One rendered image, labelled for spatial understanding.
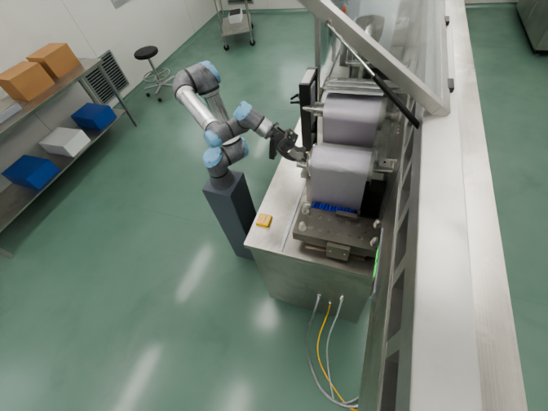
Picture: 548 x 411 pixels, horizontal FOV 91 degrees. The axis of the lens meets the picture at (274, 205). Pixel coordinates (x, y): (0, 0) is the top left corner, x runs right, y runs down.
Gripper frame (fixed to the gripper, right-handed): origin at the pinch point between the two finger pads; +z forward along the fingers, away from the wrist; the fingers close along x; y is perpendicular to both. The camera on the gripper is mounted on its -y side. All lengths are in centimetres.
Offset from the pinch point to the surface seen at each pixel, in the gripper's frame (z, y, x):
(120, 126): -158, -298, 140
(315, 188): 13.2, -5.2, -4.2
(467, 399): 8, 59, -77
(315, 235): 23.3, -9.7, -22.7
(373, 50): -17, 57, -18
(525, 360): 190, -4, -18
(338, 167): 11.0, 12.6, -3.4
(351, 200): 28.4, 2.7, -4.2
